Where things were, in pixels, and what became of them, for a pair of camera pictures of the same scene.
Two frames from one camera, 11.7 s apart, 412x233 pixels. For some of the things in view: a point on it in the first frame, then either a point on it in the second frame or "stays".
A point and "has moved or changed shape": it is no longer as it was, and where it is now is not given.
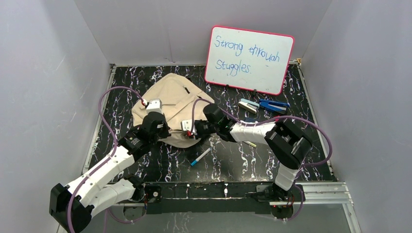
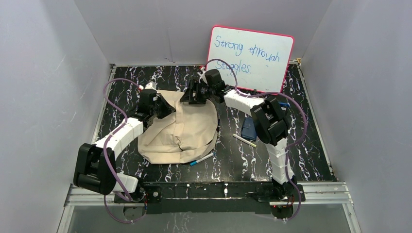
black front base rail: x=203 y=198 stays
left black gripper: x=154 y=117 → x=165 y=107
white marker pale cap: x=250 y=143 stays
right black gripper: x=197 y=132 → x=193 y=85
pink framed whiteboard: x=249 y=59 stays
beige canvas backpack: x=181 y=100 has moved or changed shape
